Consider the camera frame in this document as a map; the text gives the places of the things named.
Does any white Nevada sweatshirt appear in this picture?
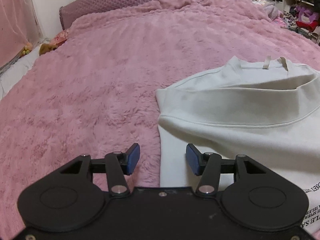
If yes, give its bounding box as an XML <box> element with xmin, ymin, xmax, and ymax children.
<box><xmin>156</xmin><ymin>57</ymin><xmax>319</xmax><ymax>236</ymax></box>

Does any pink fluffy blanket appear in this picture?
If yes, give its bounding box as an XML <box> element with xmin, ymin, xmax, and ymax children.
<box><xmin>1</xmin><ymin>0</ymin><xmax>319</xmax><ymax>239</ymax></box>

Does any brown plush toy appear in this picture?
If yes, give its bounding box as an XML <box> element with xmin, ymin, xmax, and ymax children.
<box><xmin>39</xmin><ymin>43</ymin><xmax>58</xmax><ymax>56</ymax></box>

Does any grey folded blanket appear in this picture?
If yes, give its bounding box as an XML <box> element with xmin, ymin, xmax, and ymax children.
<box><xmin>263</xmin><ymin>3</ymin><xmax>279</xmax><ymax>21</ymax></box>

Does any pink curtain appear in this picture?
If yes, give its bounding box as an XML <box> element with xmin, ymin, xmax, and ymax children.
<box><xmin>0</xmin><ymin>0</ymin><xmax>42</xmax><ymax>66</ymax></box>

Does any purple red plush toy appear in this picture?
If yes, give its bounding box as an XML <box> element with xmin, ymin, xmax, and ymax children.
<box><xmin>296</xmin><ymin>6</ymin><xmax>319</xmax><ymax>32</ymax></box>

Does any white shelving unit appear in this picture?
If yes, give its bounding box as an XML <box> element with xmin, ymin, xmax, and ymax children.
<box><xmin>281</xmin><ymin>0</ymin><xmax>320</xmax><ymax>43</ymax></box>

